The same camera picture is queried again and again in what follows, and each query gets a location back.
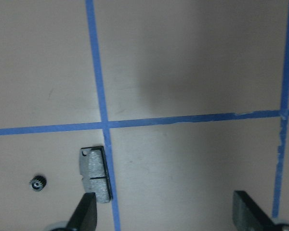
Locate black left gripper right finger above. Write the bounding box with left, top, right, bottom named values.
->
left=232, top=191, right=275, bottom=231

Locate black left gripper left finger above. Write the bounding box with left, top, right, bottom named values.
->
left=65, top=192, right=97, bottom=231

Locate small black bearing gear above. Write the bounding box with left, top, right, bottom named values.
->
left=29, top=175, right=47, bottom=192

